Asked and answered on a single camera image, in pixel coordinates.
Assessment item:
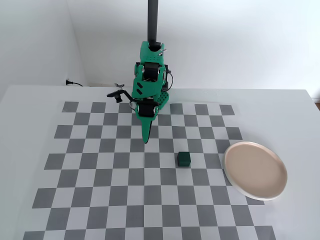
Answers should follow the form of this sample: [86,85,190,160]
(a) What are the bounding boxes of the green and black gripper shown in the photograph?
[134,98,160,145]

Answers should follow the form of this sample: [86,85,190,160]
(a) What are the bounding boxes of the dark green dice cube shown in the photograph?
[176,151,192,168]

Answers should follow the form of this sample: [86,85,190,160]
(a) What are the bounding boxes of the beige round plate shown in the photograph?
[223,141,289,202]

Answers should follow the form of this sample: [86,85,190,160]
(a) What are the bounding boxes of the grey white checkerboard mat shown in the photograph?
[23,100,277,240]

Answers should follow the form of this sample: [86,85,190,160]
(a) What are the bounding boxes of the black vertical pole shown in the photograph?
[147,0,160,49]

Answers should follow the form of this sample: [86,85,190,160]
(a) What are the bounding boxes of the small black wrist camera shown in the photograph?
[106,88,133,104]

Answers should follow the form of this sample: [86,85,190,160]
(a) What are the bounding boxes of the thin black motor cable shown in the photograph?
[165,70,174,91]

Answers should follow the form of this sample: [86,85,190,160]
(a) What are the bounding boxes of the black wall plug with cord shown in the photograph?
[65,78,85,88]

